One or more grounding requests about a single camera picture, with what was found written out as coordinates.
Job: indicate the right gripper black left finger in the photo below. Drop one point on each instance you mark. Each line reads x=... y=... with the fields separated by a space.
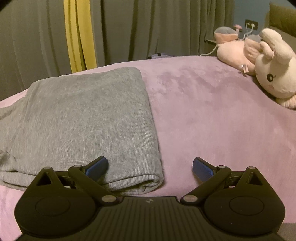
x=87 y=177

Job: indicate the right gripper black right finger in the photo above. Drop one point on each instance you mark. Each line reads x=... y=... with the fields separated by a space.
x=211 y=178

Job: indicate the grey sweatpants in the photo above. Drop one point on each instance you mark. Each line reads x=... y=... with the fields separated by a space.
x=74 y=119

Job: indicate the pink bed blanket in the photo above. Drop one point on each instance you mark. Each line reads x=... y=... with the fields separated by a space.
x=204 y=108

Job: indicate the cream bunny plush toy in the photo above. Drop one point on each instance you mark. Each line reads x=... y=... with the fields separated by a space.
x=275 y=68

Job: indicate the pink plush toy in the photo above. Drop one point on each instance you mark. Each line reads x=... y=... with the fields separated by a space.
x=237 y=53

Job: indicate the white grey headset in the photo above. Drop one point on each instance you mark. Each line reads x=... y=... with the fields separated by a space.
x=160 y=55

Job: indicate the grey curtain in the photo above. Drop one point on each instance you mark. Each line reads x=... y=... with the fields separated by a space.
x=34 y=46

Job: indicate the yellow curtain stripe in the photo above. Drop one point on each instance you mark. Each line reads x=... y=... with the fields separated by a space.
x=79 y=35

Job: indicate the dark olive pillow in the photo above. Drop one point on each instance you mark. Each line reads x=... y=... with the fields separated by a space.
x=282 y=20

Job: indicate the wall power outlet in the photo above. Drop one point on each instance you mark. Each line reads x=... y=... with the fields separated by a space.
x=249 y=24

